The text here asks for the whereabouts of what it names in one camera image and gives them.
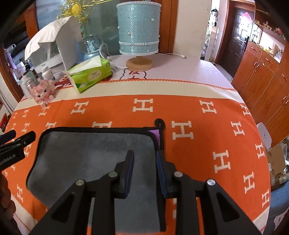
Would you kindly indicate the silver capped jar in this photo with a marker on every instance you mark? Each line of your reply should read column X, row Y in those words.
column 29, row 87

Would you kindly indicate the blue table lamp wooden base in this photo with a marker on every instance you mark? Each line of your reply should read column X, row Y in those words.
column 138, row 29

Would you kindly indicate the wooden cabinet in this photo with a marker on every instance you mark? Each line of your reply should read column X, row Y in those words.
column 264, row 83

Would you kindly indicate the grey towel with black edge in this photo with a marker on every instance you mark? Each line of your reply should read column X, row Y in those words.
column 90, row 153

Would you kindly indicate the person's left hand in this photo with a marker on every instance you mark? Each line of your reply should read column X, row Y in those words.
column 5, row 194

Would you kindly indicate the orange printed blanket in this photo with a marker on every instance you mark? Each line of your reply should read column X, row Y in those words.
column 196, row 108

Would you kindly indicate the gold flower ornament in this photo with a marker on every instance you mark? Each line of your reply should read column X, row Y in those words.
column 75, row 9

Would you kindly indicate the white printed tablecloth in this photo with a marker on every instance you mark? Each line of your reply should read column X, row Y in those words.
column 180, row 70

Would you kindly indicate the white paper bag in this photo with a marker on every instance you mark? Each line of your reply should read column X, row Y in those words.
column 67, row 43

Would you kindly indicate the white shelf rack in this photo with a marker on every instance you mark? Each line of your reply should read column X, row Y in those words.
column 211, row 43

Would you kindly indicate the white pill bottle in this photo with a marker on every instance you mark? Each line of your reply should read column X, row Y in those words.
column 47, row 73

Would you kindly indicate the dark brown door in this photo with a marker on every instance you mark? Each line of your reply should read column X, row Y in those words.
column 236, row 36

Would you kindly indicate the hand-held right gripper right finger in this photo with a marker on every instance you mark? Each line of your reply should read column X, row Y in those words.
column 161, row 176

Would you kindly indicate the white chair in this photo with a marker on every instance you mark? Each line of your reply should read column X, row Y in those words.
column 264, row 134

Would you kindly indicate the green tissue pack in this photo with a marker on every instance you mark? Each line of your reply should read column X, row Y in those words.
column 91, row 73

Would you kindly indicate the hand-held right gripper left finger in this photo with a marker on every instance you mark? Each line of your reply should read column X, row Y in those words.
column 129, row 174

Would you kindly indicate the pink plush toy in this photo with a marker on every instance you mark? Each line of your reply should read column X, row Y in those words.
column 44, row 90

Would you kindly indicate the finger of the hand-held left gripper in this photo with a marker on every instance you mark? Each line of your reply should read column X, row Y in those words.
column 26, row 138
column 8, row 135

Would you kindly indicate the cardboard box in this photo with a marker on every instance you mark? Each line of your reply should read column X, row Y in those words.
column 276, row 162

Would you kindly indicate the glass snow globe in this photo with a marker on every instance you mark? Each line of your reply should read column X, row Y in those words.
column 90, row 45

